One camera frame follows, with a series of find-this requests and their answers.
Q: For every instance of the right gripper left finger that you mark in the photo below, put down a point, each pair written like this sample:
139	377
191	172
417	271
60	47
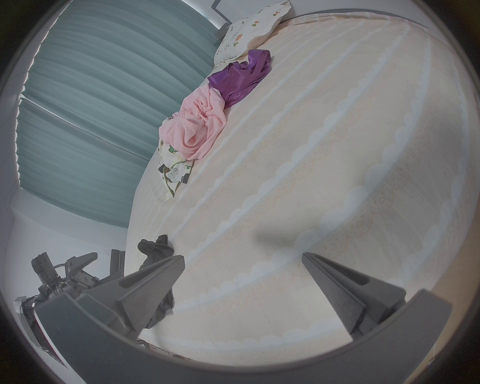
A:
150	292

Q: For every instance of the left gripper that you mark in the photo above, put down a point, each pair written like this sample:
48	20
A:
66	275

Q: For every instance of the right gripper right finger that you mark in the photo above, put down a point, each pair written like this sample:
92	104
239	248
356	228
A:
337	292

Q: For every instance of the black garment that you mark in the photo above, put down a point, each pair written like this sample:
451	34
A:
153	247

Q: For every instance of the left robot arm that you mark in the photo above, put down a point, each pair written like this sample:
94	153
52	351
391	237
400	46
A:
52	289

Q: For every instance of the bed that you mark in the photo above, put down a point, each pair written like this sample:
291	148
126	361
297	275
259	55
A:
318	168

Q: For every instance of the blue-green curtain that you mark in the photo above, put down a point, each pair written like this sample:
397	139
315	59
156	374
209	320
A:
67	161
112	56

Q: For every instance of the white printed pyjama garment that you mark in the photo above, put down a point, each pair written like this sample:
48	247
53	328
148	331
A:
174	176

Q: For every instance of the pink garment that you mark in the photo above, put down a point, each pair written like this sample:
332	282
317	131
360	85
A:
191	127

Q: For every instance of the purple garment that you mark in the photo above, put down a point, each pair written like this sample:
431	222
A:
236	80

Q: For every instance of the white printed pillow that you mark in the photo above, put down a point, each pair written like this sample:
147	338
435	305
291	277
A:
247	33

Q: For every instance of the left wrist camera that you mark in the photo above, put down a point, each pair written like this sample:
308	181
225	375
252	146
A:
42	266

